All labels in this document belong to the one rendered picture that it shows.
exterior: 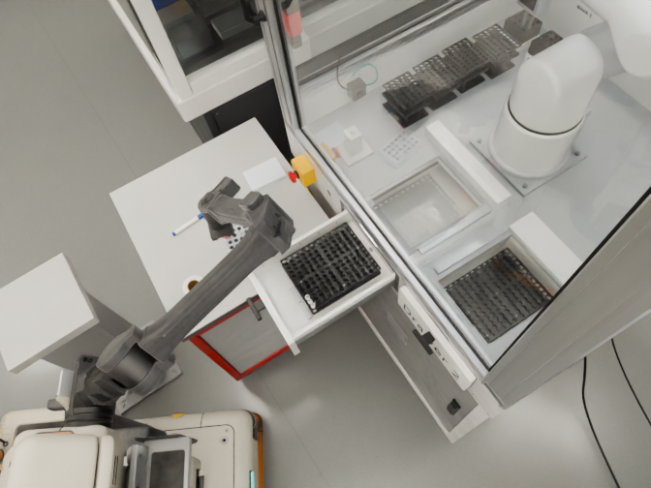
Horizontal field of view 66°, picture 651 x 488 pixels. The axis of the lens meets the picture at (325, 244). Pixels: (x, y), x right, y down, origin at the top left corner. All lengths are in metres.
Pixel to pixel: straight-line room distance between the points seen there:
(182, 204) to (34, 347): 0.62
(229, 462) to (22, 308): 0.85
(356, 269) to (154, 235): 0.70
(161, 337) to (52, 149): 2.42
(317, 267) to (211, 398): 1.04
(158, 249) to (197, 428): 0.69
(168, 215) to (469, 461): 1.46
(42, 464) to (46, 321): 0.90
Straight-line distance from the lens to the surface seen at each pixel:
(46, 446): 0.93
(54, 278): 1.83
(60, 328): 1.74
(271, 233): 0.92
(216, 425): 1.98
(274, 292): 1.45
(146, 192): 1.84
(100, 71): 3.58
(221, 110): 1.98
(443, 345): 1.29
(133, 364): 1.00
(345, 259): 1.42
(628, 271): 0.62
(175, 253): 1.68
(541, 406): 2.29
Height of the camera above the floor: 2.16
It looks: 63 degrees down
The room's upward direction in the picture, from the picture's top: 11 degrees counter-clockwise
